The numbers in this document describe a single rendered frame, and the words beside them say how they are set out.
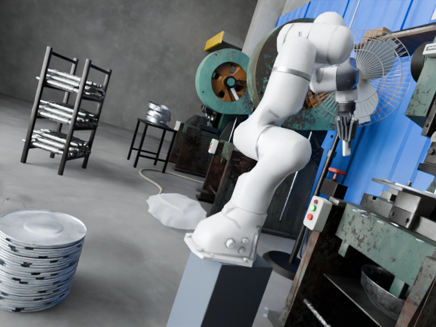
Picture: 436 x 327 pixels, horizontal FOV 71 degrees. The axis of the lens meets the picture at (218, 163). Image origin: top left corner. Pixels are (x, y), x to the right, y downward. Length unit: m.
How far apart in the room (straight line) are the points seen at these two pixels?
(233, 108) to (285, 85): 3.27
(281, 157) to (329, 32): 0.37
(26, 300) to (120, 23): 6.73
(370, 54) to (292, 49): 1.26
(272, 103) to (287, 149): 0.14
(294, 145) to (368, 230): 0.60
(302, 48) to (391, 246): 0.73
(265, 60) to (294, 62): 1.50
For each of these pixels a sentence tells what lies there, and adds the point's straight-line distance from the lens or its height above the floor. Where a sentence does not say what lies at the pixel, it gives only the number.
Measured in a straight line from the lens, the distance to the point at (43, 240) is 1.21.
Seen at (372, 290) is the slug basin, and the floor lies 0.38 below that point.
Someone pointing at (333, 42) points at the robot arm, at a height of 1.09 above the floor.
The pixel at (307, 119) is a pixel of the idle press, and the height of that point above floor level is 1.03.
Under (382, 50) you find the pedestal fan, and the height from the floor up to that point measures 1.46.
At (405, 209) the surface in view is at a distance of 1.29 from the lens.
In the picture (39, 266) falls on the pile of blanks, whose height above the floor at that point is 0.17.
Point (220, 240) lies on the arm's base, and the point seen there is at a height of 0.50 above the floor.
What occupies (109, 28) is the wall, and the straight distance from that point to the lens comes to 7.53.
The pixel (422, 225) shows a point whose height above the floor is 0.68.
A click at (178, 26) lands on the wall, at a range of 7.65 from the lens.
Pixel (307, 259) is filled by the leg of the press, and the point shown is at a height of 0.36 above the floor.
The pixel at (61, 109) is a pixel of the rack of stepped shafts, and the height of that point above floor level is 0.51.
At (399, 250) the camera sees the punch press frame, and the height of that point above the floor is 0.58.
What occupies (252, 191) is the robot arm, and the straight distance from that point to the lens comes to 0.84.
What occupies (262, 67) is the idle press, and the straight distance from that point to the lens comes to 2.34.
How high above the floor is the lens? 0.80
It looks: 7 degrees down
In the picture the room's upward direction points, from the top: 18 degrees clockwise
